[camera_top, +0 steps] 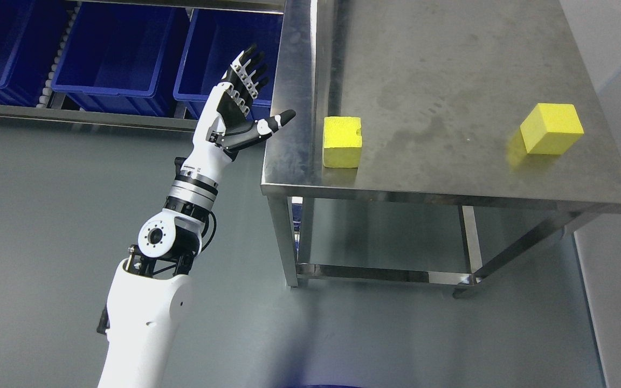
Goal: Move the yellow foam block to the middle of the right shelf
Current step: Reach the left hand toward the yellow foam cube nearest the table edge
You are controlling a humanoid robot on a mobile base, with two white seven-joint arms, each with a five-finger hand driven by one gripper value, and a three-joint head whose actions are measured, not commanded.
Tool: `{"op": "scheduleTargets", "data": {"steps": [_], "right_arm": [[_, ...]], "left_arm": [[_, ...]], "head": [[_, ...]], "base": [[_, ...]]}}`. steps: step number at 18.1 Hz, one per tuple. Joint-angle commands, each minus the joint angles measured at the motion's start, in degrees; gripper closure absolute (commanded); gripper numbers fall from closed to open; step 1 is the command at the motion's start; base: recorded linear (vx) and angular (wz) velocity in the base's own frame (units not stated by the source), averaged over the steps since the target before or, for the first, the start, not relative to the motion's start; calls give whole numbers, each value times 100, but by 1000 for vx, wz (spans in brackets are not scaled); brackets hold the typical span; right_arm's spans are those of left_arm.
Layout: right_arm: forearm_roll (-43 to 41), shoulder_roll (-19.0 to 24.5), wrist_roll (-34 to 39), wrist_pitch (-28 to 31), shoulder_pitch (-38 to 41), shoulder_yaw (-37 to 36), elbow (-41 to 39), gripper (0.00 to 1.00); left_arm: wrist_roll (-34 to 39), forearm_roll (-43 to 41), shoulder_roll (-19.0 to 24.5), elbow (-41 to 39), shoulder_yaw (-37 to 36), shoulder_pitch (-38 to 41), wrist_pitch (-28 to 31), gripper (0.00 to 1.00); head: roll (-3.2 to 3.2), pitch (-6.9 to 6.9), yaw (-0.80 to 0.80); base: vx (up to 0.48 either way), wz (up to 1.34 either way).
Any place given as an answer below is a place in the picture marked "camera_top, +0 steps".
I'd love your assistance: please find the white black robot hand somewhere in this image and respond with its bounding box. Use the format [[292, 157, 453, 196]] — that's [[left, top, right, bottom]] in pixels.
[[187, 44, 296, 183]]

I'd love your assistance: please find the yellow foam block with notch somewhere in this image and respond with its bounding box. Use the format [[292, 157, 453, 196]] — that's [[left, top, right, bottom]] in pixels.
[[322, 117, 363, 169]]

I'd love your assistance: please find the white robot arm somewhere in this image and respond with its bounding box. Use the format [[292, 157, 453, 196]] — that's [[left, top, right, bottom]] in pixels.
[[97, 44, 296, 387]]

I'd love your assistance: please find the blue plastic bin middle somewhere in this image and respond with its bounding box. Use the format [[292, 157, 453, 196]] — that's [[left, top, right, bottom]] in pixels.
[[51, 2, 190, 117]]

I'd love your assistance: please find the blue plastic bin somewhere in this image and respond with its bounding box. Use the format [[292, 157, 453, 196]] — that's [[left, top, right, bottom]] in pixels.
[[173, 8, 283, 120], [0, 1, 69, 107], [51, 2, 190, 117]]

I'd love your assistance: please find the metal roller shelf rack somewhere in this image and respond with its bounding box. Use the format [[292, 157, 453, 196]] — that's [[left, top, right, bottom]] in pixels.
[[0, 1, 286, 132]]

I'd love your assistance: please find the yellow foam cube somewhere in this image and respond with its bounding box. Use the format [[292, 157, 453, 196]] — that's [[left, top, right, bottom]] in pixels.
[[520, 103, 584, 155]]

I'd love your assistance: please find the blue plastic bin right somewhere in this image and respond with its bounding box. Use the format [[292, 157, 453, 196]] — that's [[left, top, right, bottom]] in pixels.
[[173, 8, 283, 120]]

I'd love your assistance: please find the stainless steel table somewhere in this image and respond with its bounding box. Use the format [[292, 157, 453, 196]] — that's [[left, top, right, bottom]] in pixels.
[[261, 1, 621, 298]]

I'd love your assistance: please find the blue plastic bin left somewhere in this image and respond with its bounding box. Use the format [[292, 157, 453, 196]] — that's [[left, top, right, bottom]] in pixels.
[[0, 1, 69, 107]]

